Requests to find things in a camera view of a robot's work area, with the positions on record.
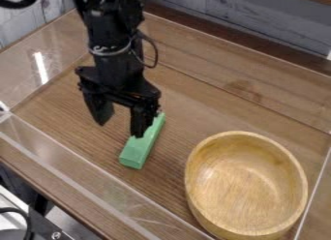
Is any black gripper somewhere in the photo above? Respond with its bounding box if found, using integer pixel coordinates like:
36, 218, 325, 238
75, 46, 160, 138

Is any green rectangular block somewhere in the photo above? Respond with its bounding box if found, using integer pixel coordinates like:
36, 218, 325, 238
119, 112, 165, 169

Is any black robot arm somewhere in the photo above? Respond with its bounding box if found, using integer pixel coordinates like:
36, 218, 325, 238
73, 0, 160, 137

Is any brown wooden bowl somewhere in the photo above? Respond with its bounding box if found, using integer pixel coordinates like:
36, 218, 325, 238
185, 131, 309, 240

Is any clear acrylic tray wall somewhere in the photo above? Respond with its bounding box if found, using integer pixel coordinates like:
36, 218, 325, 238
0, 10, 331, 240

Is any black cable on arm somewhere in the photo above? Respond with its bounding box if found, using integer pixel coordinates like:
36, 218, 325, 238
128, 29, 159, 70

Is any black cable lower left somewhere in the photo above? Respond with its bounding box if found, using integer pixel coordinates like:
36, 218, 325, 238
0, 207, 33, 240

